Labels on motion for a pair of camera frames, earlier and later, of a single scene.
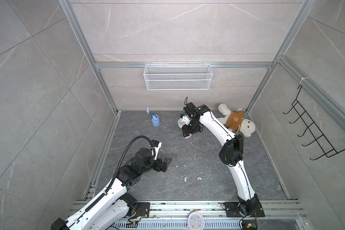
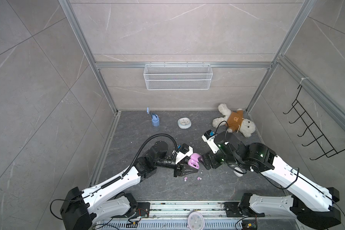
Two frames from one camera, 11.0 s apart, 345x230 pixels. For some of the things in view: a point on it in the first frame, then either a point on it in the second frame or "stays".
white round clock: (196, 221) stays
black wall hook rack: (328, 149) stays
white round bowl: (180, 122) stays
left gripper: (159, 167) to (182, 169)
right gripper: (185, 130) to (213, 164)
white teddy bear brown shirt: (235, 120) stays
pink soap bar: (189, 136) to (195, 158)
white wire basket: (178, 76) stays
